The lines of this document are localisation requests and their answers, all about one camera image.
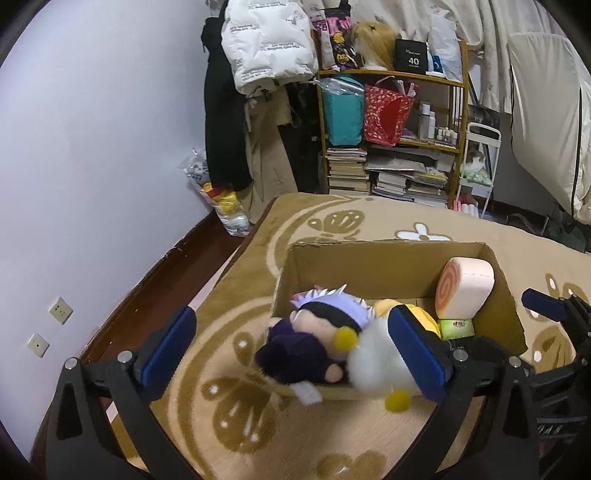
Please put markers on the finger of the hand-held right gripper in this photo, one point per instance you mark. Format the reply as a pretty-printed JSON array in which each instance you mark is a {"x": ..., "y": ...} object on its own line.
[
  {"x": 545, "y": 304},
  {"x": 485, "y": 348}
]

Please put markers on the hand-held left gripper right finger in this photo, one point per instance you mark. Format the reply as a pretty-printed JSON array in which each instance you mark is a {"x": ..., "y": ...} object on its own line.
[{"x": 415, "y": 355}]

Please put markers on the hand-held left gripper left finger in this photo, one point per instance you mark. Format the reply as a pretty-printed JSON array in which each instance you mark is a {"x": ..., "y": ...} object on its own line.
[{"x": 168, "y": 355}]

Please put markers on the green tissue packet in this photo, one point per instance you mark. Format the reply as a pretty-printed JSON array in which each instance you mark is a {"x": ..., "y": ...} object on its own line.
[{"x": 457, "y": 328}]

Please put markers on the white plush with yellow balls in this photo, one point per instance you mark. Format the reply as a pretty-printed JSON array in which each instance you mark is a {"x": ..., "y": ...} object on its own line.
[{"x": 374, "y": 369}]

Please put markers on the pink roll cake plush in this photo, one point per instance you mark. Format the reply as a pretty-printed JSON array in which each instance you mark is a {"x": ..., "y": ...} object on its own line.
[{"x": 466, "y": 281}]

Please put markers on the printed cardboard box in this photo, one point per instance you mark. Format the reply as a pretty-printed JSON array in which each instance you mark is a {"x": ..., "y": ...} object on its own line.
[{"x": 369, "y": 272}]

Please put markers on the white paper hang tag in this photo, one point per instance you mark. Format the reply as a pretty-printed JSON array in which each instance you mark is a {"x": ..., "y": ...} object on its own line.
[{"x": 308, "y": 394}]

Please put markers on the dark purple plush doll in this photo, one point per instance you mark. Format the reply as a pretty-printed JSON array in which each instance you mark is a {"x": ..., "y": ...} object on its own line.
[{"x": 295, "y": 346}]

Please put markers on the yellow plush toy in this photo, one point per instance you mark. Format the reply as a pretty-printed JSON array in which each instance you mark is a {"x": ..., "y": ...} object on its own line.
[{"x": 425, "y": 321}]

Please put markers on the white metal cart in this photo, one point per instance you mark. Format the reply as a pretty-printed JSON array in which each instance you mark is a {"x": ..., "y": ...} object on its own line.
[{"x": 482, "y": 170}]

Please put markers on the clear plastic bag of toys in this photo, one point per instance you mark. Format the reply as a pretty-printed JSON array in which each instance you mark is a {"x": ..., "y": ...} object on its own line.
[{"x": 217, "y": 194}]

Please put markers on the pile of books and papers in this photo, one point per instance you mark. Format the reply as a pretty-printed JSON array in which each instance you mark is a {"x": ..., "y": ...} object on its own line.
[{"x": 411, "y": 180}]

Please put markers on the white garment bag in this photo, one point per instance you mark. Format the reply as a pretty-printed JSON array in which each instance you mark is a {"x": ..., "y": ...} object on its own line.
[{"x": 545, "y": 120}]

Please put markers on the stack of books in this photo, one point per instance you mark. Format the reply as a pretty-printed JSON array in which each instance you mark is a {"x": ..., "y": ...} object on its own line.
[{"x": 347, "y": 170}]

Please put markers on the wooden shelf rack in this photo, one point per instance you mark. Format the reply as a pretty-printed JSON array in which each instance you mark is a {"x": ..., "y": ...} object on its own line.
[{"x": 461, "y": 115}]

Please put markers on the group of small bottles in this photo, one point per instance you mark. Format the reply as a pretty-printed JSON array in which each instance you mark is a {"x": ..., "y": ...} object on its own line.
[{"x": 434, "y": 127}]

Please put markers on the beige coat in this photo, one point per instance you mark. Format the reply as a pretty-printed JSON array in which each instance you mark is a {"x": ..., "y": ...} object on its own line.
[{"x": 268, "y": 161}]

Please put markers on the red patterned gift bag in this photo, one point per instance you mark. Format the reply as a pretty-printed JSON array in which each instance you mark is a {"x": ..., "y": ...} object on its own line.
[{"x": 388, "y": 117}]

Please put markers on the black coat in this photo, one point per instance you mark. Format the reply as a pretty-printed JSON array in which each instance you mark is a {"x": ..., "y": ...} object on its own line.
[{"x": 224, "y": 120}]

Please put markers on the black hanging garment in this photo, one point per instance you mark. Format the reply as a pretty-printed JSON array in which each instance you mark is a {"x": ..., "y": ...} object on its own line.
[{"x": 302, "y": 138}]

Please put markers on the teal bag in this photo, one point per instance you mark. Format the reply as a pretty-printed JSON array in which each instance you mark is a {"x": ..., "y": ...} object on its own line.
[{"x": 342, "y": 115}]

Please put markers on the white plastic bag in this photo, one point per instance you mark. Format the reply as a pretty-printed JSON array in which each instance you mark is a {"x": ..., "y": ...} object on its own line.
[{"x": 445, "y": 46}]

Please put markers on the black box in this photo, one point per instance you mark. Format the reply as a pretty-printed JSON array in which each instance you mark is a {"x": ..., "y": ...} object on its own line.
[{"x": 412, "y": 57}]

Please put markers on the white hanging clothes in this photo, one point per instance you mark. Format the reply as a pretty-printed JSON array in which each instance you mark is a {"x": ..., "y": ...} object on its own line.
[{"x": 498, "y": 23}]

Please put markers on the blond wig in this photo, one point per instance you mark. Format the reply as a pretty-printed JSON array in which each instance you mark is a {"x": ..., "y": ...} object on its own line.
[{"x": 374, "y": 44}]

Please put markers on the colourful printed package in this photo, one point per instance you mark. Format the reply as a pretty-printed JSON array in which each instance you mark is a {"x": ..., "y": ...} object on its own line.
[{"x": 334, "y": 41}]

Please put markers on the white puffer jacket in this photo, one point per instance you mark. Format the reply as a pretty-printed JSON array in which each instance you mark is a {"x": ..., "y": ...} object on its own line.
[{"x": 268, "y": 41}]

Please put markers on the white wall socket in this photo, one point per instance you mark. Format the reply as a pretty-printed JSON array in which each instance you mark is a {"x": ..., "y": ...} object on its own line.
[
  {"x": 38, "y": 345},
  {"x": 61, "y": 310}
]

